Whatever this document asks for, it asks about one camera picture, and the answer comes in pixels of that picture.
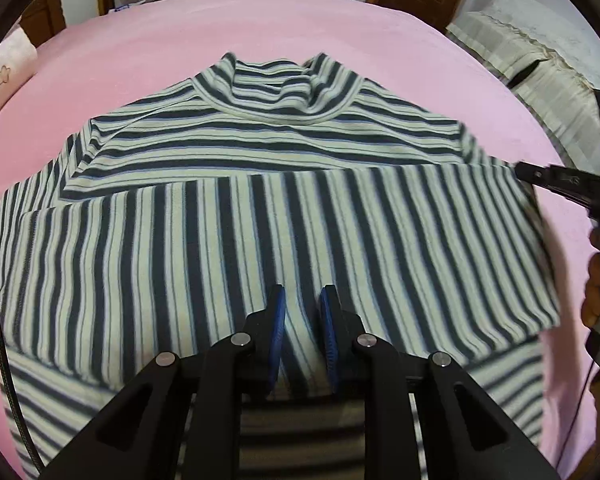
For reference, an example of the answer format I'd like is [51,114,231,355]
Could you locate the cream striped quilt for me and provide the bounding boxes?
[445,0,600,181]

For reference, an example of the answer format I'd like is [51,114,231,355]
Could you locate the wooden headboard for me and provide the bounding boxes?
[20,0,69,37]

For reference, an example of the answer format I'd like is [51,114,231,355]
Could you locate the pink bed sheet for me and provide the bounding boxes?
[0,0,600,480]

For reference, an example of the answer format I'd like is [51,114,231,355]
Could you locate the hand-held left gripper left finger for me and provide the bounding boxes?
[45,284,287,480]

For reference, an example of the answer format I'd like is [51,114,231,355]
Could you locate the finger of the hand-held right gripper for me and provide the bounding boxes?
[514,161,600,211]

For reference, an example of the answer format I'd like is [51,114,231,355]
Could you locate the striped turtleneck shirt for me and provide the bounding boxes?
[0,51,561,480]

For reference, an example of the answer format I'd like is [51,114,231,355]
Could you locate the person's right hand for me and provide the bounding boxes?
[581,225,600,330]

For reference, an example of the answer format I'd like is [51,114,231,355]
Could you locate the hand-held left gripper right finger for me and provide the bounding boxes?
[319,284,563,480]

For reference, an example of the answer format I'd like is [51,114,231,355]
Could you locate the thin black cable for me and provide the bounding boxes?
[559,357,597,467]

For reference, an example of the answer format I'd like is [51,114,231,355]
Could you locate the pink flower pillow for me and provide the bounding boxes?
[0,27,39,128]

